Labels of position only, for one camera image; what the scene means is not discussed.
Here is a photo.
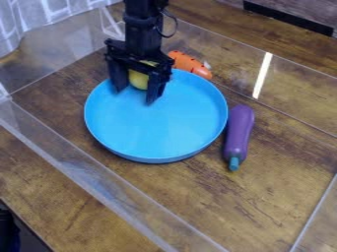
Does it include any yellow lemon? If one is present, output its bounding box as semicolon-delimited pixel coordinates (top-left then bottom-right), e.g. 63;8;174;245
129;60;158;91

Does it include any black cable loop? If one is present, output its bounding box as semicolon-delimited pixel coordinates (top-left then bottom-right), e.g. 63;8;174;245
154;8;180;39

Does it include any orange toy carrot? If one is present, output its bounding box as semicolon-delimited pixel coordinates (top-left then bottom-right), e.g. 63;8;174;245
169;50;212;80

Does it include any blue round tray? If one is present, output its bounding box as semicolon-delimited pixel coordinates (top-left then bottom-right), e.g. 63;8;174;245
85;70;228;163

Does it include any purple toy eggplant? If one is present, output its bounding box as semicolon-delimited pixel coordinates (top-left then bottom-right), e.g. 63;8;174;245
224;104;256;171

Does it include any clear acrylic enclosure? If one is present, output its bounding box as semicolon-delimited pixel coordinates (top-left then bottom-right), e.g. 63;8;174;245
0;2;337;252

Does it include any white patterned curtain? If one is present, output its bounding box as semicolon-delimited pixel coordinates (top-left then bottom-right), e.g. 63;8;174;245
0;0;124;58

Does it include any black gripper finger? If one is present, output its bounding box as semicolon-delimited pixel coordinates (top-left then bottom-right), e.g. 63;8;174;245
146;71;172;104
108;58;129;92

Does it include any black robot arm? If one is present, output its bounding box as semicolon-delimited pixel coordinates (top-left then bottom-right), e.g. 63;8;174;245
105;0;177;104

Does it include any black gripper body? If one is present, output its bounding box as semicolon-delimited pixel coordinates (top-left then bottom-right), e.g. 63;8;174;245
105;38;174;72

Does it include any black bar in background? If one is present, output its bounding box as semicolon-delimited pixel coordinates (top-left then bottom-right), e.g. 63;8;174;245
244;0;335;37

